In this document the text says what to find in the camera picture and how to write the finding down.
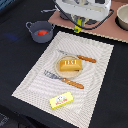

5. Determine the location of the toy fork wooden handle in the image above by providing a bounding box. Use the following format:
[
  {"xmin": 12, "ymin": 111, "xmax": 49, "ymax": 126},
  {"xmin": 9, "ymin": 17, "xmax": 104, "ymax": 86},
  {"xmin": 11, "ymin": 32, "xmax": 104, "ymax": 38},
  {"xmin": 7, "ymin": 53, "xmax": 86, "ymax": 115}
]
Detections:
[{"xmin": 44, "ymin": 70, "xmax": 84, "ymax": 89}]

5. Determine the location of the blue-grey two-handled pot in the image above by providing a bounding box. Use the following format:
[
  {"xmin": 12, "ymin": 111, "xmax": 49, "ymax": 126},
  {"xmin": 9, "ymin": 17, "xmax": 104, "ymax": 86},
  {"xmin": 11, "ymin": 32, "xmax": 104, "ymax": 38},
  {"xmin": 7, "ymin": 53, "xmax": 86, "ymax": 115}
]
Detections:
[{"xmin": 26, "ymin": 21, "xmax": 55, "ymax": 43}]

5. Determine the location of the blue-grey saucepan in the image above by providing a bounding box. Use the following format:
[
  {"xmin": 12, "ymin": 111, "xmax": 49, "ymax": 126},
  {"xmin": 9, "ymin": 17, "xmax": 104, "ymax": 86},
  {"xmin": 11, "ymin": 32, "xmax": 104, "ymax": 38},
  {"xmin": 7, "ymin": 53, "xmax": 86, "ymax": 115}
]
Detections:
[{"xmin": 41, "ymin": 9, "xmax": 71, "ymax": 20}]

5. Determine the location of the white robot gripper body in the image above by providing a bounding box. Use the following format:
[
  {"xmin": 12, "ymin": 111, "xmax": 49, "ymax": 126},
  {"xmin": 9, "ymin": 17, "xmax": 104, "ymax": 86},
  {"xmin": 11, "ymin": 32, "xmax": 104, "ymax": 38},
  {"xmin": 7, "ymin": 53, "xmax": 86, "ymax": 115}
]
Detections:
[{"xmin": 55, "ymin": 0, "xmax": 111, "ymax": 20}]

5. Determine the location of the yellow toy banana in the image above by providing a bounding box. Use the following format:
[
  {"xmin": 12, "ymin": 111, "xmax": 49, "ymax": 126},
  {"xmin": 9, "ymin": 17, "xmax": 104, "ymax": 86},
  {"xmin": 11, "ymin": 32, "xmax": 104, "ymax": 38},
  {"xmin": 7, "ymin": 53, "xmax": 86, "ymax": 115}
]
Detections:
[{"xmin": 74, "ymin": 19, "xmax": 82, "ymax": 33}]

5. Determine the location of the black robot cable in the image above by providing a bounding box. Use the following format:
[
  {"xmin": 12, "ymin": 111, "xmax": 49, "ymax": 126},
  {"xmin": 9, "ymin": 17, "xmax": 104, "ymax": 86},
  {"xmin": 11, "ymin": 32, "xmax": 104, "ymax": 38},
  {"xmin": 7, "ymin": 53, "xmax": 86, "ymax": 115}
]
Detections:
[{"xmin": 52, "ymin": 0, "xmax": 115, "ymax": 32}]

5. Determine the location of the red toy tomato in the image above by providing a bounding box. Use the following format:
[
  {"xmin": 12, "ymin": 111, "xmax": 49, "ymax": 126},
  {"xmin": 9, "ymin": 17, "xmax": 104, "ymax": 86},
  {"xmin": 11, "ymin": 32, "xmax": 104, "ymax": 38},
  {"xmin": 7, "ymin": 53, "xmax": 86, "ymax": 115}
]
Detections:
[{"xmin": 38, "ymin": 30, "xmax": 48, "ymax": 35}]

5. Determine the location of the orange toy bread loaf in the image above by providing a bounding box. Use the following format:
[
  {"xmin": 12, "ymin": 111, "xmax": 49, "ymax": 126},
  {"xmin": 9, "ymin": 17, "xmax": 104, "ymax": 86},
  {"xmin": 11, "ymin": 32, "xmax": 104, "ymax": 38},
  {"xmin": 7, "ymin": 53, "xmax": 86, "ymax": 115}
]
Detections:
[{"xmin": 60, "ymin": 59, "xmax": 82, "ymax": 71}]

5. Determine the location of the yellow toy butter box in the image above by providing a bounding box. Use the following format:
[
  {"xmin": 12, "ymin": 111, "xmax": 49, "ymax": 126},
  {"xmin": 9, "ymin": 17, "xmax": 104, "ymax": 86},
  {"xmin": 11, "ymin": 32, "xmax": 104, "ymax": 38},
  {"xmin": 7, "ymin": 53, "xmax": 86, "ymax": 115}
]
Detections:
[{"xmin": 49, "ymin": 92, "xmax": 74, "ymax": 109}]

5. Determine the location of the white bowl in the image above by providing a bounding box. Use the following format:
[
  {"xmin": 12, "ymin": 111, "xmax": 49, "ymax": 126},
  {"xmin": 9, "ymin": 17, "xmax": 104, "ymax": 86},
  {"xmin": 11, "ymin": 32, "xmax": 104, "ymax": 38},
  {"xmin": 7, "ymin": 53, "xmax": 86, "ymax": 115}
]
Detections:
[{"xmin": 117, "ymin": 4, "xmax": 128, "ymax": 30}]

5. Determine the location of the toy knife wooden handle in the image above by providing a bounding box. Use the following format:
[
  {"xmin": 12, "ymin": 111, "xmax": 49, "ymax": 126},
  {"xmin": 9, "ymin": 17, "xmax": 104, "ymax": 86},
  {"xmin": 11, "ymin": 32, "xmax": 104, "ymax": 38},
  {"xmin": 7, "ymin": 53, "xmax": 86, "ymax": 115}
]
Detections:
[{"xmin": 57, "ymin": 49, "xmax": 97, "ymax": 64}]

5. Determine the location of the round wooden plate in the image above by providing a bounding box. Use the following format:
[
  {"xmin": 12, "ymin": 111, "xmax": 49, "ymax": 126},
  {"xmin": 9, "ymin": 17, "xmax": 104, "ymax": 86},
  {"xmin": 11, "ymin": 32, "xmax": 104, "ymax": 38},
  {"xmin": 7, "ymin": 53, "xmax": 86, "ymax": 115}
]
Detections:
[{"xmin": 55, "ymin": 55, "xmax": 82, "ymax": 78}]

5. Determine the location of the pink toy stove top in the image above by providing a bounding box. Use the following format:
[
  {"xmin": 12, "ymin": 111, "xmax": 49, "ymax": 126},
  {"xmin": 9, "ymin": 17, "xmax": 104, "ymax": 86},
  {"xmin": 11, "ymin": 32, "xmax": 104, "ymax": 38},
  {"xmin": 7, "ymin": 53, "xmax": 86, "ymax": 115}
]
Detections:
[{"xmin": 49, "ymin": 0, "xmax": 128, "ymax": 43}]

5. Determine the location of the white woven placemat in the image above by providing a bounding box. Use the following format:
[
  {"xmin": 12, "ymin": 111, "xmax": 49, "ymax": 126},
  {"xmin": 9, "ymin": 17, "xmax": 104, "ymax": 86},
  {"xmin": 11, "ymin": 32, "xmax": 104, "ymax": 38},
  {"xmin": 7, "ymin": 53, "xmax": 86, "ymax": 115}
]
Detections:
[{"xmin": 13, "ymin": 32, "xmax": 113, "ymax": 128}]

